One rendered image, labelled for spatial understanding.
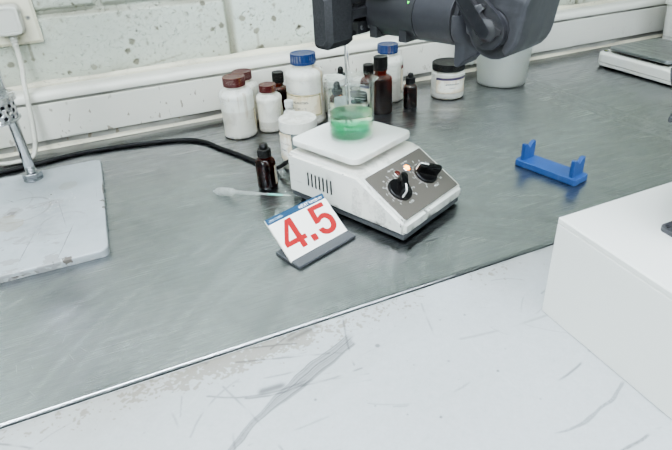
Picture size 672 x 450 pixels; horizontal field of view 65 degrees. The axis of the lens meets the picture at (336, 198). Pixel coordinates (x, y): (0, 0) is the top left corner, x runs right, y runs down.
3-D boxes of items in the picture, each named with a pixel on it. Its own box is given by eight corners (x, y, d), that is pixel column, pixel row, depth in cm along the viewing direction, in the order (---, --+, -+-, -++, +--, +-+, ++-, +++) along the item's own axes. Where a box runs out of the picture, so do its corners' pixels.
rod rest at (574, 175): (587, 180, 75) (592, 157, 73) (574, 187, 73) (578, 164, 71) (527, 158, 82) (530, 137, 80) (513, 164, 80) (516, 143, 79)
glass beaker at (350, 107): (321, 145, 69) (316, 82, 65) (337, 128, 74) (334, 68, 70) (372, 150, 67) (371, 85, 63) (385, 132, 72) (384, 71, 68)
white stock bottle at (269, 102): (272, 135, 96) (267, 89, 92) (254, 130, 98) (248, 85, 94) (290, 126, 99) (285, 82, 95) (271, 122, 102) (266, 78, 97)
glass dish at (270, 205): (287, 230, 67) (285, 215, 66) (253, 219, 70) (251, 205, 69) (311, 210, 71) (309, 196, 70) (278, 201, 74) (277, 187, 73)
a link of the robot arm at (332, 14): (472, 26, 63) (477, -29, 60) (370, 60, 51) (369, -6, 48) (417, 19, 68) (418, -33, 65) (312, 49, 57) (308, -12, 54)
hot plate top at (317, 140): (413, 136, 71) (413, 130, 71) (356, 167, 64) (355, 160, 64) (347, 118, 79) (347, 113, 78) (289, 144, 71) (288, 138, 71)
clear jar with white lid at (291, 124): (312, 154, 87) (309, 108, 83) (325, 168, 82) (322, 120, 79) (278, 161, 86) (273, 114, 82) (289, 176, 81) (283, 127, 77)
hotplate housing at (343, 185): (461, 202, 71) (465, 148, 67) (403, 245, 63) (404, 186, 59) (339, 161, 85) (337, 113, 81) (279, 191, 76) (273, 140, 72)
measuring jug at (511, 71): (445, 85, 116) (449, 15, 109) (459, 70, 126) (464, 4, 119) (533, 93, 109) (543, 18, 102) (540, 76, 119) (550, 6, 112)
